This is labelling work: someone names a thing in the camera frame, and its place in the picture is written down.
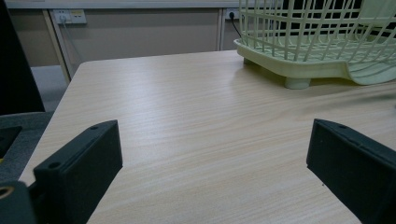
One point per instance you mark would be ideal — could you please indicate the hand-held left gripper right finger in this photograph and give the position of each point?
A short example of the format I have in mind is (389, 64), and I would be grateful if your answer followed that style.
(351, 165)

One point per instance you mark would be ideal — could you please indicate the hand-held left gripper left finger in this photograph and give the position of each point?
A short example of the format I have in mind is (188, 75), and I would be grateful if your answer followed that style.
(77, 168)

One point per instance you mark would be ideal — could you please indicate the grey foam case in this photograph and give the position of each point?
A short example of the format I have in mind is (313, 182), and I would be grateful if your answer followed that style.
(18, 140)

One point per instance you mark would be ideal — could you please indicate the pale green dish rack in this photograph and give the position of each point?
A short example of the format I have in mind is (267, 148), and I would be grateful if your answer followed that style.
(311, 53)

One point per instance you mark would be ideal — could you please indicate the white wall socket with plug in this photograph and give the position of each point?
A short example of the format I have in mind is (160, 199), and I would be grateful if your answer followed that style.
(232, 14)

